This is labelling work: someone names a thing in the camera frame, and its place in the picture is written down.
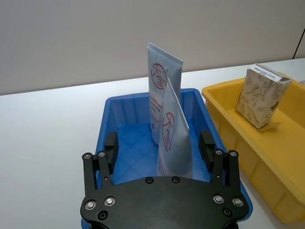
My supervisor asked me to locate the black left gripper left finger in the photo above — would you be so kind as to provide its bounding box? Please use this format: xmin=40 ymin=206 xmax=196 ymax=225
xmin=82 ymin=131 xmax=119 ymax=192

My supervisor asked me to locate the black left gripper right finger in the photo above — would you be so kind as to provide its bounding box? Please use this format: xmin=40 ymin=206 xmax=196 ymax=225
xmin=198 ymin=130 xmax=240 ymax=189

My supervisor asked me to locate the blue plastic bin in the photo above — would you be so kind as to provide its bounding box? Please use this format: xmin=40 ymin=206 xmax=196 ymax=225
xmin=80 ymin=88 xmax=254 ymax=229

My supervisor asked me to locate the short pale blue tube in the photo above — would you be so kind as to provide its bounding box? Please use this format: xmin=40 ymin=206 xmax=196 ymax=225
xmin=156 ymin=76 xmax=193 ymax=178

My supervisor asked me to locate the yellow plastic bin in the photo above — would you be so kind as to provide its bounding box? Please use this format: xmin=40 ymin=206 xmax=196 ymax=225
xmin=201 ymin=78 xmax=305 ymax=225

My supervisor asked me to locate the gold patterned carton box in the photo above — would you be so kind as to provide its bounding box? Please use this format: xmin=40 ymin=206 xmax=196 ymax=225
xmin=235 ymin=63 xmax=292 ymax=130

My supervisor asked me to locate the tall pale blue tube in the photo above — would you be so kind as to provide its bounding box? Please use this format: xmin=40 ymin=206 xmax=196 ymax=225
xmin=145 ymin=42 xmax=183 ymax=146

